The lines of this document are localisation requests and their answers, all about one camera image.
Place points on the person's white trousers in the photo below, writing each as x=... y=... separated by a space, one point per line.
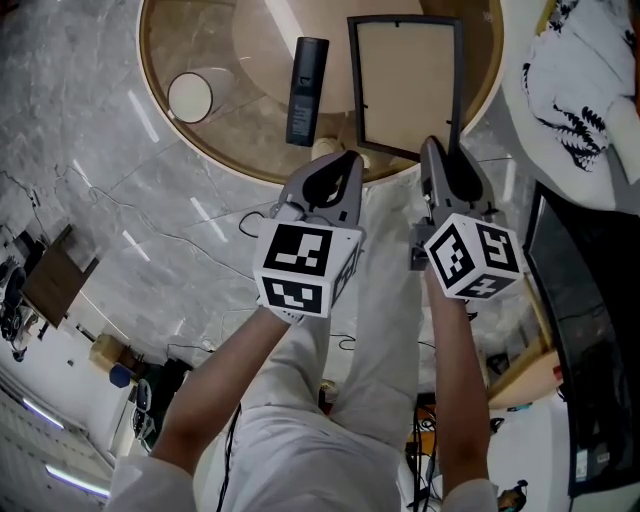
x=325 y=415

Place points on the brown wooden cabinet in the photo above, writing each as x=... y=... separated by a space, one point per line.
x=57 y=275

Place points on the yellowish cardboard box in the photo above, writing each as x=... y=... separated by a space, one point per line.
x=105 y=352

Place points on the blue round stool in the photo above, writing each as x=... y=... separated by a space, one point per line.
x=120 y=376

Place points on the black remote control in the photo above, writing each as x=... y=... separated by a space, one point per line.
x=306 y=90

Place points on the light wooden board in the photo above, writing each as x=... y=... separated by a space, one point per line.
x=525 y=372

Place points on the white black-patterned cloth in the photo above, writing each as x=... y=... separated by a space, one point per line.
x=565 y=95

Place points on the round glass table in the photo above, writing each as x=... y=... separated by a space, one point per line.
x=250 y=125

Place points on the white cylindrical cup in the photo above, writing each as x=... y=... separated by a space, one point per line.
x=192 y=96

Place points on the person's white shirt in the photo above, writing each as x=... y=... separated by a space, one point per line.
x=145 y=487

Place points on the person's right forearm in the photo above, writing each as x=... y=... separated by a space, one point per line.
x=457 y=380

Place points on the person's light shoe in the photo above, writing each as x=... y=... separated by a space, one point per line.
x=327 y=147

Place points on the black office chair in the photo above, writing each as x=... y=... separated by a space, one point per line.
x=12 y=300

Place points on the black picture frame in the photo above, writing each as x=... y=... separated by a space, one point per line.
x=406 y=75

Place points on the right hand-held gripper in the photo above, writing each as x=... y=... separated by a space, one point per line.
x=470 y=255

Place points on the black flat screen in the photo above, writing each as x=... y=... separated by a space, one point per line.
x=595 y=325

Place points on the person's left forearm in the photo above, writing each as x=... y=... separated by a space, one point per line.
x=225 y=385

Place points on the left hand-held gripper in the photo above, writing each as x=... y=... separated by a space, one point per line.
x=295 y=260

